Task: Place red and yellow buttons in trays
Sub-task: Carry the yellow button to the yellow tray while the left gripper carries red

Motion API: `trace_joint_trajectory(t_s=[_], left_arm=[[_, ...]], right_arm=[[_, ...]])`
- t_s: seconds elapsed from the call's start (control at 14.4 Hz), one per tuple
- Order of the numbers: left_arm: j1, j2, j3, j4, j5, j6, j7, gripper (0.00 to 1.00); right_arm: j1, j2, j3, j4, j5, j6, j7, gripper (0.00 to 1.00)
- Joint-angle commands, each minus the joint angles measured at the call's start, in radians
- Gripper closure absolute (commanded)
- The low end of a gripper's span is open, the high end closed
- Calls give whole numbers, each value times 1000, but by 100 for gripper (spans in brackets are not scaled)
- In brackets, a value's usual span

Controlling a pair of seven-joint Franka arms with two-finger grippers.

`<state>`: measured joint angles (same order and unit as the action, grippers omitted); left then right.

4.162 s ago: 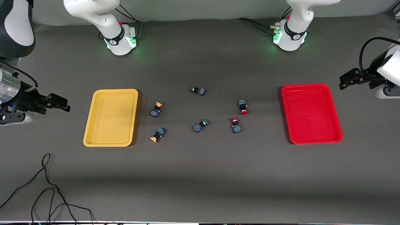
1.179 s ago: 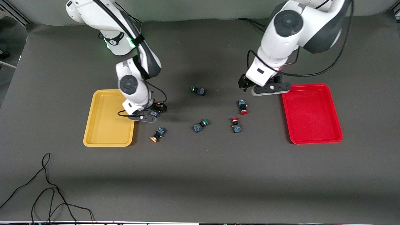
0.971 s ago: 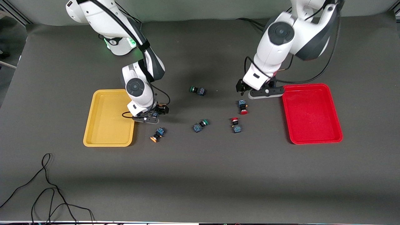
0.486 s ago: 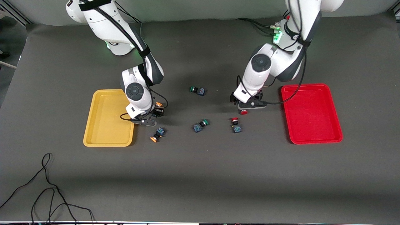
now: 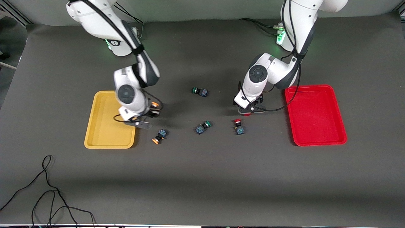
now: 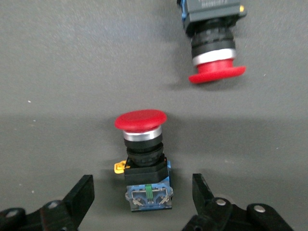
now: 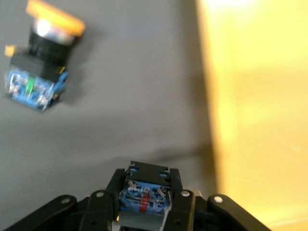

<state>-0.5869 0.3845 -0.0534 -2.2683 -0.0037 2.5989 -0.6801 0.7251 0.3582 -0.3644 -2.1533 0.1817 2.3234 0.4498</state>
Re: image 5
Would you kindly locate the yellow push button switch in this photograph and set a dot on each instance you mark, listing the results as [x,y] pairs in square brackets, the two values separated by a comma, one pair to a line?
[154,104]
[161,134]

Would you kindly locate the dark grey table mat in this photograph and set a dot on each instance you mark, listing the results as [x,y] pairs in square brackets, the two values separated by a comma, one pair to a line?
[202,177]

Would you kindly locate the red push button switch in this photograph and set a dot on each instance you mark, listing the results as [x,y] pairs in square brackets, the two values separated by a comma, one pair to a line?
[247,114]
[239,129]

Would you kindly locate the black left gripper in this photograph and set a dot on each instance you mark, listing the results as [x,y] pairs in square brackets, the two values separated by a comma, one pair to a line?
[260,100]

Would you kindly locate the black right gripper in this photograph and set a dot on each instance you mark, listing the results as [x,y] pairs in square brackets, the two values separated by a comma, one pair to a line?
[149,111]

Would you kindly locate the yellow plastic tray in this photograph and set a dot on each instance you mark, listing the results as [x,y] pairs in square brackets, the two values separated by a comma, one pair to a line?
[101,126]

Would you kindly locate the aluminium frame profile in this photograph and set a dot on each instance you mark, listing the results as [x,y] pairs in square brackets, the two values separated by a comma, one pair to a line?
[401,11]
[15,14]

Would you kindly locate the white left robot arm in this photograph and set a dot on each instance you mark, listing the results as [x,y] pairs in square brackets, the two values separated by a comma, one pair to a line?
[303,19]

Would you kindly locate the red plastic tray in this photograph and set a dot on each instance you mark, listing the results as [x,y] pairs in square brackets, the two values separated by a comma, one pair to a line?
[314,115]

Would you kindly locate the green push button switch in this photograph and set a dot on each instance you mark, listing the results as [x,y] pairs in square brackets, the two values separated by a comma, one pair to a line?
[200,129]
[202,92]

